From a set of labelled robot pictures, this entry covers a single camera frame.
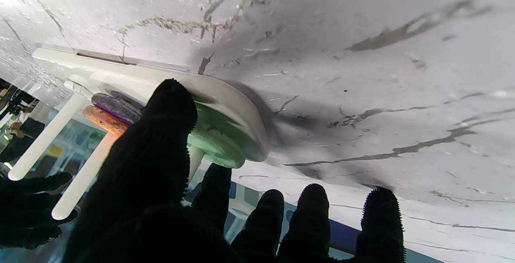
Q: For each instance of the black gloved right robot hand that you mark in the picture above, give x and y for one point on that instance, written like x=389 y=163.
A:
x=24 y=214

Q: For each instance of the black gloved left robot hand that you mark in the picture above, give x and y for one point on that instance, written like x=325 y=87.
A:
x=145 y=190

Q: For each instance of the white Hanoi tower base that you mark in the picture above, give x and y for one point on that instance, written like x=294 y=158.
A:
x=141 y=74

